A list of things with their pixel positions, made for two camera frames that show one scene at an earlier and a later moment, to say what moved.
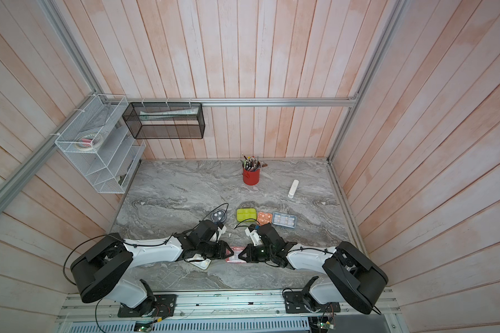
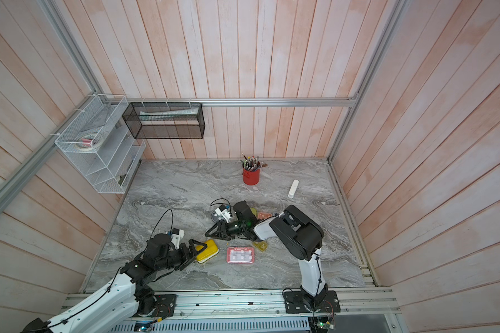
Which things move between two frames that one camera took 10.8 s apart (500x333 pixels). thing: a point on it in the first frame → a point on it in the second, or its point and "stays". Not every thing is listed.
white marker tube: [294, 188] stays
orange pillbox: [264, 218] stays
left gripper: [221, 254] → [188, 258]
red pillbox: [235, 259] stays
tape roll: [89, 141] stays
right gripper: [251, 257] → [223, 228]
